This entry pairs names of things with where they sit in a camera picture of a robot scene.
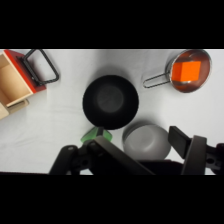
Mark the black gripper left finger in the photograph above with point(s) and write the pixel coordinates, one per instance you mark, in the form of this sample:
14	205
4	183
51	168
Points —
110	156

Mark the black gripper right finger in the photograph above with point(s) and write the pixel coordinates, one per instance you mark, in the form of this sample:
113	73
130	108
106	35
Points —
196	156

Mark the light wooden drawer cabinet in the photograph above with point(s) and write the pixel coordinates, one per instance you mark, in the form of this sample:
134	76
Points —
13	108

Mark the green plastic object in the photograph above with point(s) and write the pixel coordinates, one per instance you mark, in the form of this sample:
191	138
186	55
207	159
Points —
89	136

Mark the grey bowl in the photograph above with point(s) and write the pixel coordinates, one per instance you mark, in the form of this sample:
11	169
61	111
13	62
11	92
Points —
146	141

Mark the black bowl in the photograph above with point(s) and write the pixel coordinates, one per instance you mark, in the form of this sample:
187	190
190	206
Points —
110	101

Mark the orange block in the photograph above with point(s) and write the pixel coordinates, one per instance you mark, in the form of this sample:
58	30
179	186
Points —
186	71

